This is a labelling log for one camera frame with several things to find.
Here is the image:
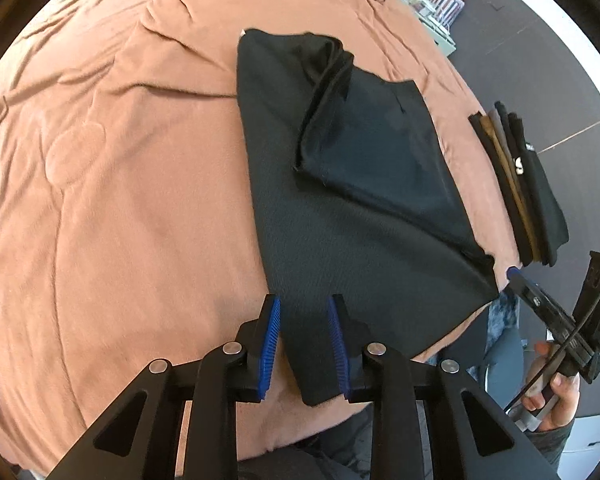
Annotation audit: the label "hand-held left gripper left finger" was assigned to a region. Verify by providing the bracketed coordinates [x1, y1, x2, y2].
[45, 295, 282, 480]

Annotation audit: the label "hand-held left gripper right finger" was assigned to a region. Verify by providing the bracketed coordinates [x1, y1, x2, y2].
[326, 294, 561, 480]

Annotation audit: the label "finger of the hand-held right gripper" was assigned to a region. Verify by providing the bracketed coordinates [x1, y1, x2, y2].
[507, 266, 574, 342]

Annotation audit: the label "black t-shirt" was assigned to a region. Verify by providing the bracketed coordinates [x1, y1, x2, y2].
[236, 29, 501, 407]

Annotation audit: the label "person's right forearm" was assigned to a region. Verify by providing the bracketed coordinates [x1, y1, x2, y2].
[526, 419, 577, 480]

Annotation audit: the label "stack of folded clothes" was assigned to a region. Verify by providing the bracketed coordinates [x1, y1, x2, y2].
[467, 101, 571, 268]

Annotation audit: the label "person's right hand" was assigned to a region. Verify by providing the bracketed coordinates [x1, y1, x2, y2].
[521, 341, 582, 432]

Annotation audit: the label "blue grey fluffy rug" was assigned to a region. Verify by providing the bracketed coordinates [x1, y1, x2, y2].
[486, 291, 520, 362]

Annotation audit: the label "grey patterned pants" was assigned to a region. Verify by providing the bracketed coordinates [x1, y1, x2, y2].
[237, 404, 377, 480]

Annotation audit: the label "brown blanket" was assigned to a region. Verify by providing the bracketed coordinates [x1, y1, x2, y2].
[0, 0, 522, 476]

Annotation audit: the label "white nightstand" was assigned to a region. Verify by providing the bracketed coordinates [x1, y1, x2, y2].
[405, 0, 467, 57]

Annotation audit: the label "white wire rack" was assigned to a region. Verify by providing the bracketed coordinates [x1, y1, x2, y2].
[416, 0, 466, 28]

